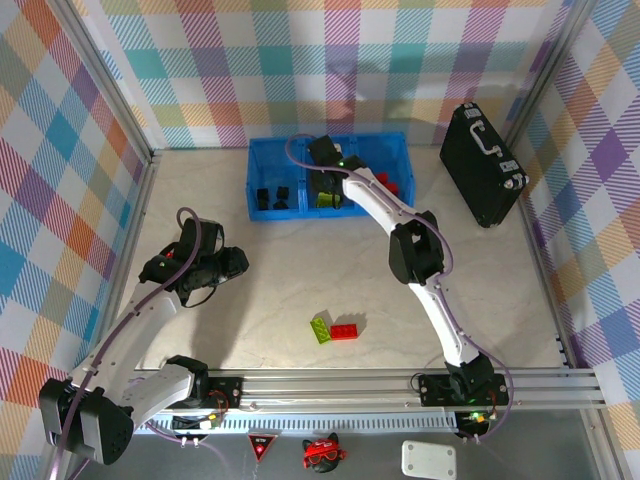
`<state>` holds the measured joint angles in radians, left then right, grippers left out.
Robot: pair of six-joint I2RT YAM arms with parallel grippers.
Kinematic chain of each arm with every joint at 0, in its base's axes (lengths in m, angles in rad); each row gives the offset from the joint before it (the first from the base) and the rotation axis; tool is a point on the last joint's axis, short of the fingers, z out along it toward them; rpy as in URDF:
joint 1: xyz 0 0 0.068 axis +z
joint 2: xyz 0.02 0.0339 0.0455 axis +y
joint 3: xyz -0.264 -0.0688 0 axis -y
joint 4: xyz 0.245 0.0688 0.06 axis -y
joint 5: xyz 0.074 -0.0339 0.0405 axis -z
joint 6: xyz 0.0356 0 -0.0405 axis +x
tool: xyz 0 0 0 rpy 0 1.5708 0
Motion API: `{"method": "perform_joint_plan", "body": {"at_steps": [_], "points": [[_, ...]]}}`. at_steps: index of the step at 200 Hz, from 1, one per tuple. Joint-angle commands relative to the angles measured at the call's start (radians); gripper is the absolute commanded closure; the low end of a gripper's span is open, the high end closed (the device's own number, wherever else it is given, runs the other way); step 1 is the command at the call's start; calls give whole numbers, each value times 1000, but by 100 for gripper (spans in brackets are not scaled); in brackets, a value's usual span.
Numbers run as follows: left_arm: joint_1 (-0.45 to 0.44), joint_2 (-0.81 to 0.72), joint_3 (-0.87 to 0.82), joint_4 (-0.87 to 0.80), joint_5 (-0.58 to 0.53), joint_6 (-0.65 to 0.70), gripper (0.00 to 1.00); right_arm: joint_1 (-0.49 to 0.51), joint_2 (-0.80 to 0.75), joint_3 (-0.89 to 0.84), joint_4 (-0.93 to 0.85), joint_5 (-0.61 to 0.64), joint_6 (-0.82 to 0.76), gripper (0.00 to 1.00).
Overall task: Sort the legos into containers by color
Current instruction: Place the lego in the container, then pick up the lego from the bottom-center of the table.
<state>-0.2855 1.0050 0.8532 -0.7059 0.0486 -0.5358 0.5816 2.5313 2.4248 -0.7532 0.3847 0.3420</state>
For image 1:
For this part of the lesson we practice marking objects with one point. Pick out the lime green lego brick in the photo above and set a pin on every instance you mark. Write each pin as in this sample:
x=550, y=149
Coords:
x=324, y=200
x=320, y=331

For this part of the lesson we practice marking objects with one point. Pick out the small red lego brick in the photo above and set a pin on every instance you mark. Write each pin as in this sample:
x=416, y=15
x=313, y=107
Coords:
x=383, y=178

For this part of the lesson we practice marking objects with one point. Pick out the black four-stud lego brick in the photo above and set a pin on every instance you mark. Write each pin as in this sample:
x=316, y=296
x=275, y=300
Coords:
x=262, y=196

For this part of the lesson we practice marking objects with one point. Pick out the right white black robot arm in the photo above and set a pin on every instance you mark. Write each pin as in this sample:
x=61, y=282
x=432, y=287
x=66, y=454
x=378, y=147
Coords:
x=415, y=250

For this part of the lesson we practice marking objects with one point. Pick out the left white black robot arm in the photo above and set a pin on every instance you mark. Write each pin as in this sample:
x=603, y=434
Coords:
x=100, y=430

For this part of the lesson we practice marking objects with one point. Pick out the blue three-compartment plastic bin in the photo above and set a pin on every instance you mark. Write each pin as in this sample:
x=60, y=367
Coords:
x=270, y=160

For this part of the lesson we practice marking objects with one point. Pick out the red eight-stud lego brick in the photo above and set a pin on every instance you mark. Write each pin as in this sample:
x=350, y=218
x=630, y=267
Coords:
x=344, y=332

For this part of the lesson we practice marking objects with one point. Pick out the small connector circuit board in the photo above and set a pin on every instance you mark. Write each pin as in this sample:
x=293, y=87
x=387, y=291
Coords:
x=210, y=419
x=480, y=417

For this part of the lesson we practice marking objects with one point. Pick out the red triangular button sign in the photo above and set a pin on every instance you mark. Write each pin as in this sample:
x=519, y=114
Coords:
x=262, y=444

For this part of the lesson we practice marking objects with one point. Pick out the black cat figure red sunglasses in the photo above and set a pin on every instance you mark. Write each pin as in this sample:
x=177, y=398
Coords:
x=325, y=462

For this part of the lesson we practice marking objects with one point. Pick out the white rectangular plate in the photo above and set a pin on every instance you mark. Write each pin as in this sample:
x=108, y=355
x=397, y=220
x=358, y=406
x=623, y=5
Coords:
x=429, y=460

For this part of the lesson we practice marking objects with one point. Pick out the aluminium side rail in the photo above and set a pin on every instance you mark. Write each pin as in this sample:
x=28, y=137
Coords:
x=137, y=200
x=543, y=285

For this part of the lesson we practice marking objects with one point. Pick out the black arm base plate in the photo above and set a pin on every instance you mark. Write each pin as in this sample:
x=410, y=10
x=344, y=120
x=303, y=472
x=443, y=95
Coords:
x=225, y=392
x=435, y=390

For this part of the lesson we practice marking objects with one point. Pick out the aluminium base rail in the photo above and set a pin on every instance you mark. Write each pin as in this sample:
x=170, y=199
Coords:
x=325, y=390

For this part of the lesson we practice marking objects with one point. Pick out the aluminium frame post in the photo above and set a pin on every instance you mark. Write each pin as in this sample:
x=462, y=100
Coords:
x=546, y=75
x=107, y=75

